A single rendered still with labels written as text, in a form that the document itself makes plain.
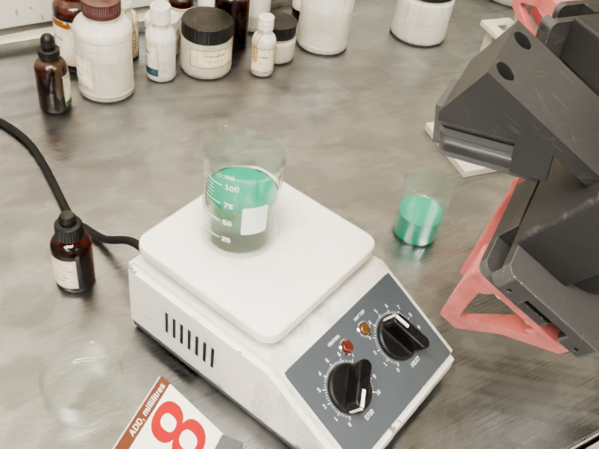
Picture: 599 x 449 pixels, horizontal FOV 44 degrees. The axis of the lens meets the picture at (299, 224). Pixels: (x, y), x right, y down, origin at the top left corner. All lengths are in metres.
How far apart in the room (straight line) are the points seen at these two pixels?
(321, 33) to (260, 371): 0.49
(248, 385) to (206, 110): 0.36
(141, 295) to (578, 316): 0.28
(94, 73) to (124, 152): 0.09
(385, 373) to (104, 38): 0.41
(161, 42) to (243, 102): 0.10
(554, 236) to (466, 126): 0.06
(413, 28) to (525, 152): 0.58
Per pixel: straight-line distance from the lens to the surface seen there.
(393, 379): 0.50
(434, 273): 0.63
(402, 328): 0.50
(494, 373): 0.58
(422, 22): 0.91
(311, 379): 0.47
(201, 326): 0.48
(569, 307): 0.38
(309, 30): 0.86
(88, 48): 0.74
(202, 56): 0.79
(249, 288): 0.47
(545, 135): 0.34
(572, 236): 0.35
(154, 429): 0.48
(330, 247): 0.50
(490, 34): 0.72
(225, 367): 0.49
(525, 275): 0.36
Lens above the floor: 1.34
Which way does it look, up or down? 43 degrees down
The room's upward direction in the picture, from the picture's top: 9 degrees clockwise
